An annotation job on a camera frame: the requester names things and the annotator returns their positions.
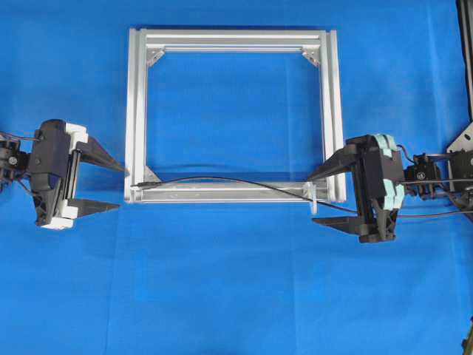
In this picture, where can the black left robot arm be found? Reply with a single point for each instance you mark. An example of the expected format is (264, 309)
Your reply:
(15, 155)

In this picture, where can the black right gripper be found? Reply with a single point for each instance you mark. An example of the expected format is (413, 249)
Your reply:
(376, 165)

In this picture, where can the aluminium extrusion frame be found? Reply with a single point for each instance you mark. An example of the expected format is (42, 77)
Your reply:
(231, 115)

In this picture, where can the white string loop holder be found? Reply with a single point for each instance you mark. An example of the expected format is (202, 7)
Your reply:
(309, 192)

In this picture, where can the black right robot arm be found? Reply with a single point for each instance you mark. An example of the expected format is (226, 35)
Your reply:
(446, 175)

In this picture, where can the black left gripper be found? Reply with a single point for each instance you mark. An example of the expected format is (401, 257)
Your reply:
(48, 168)

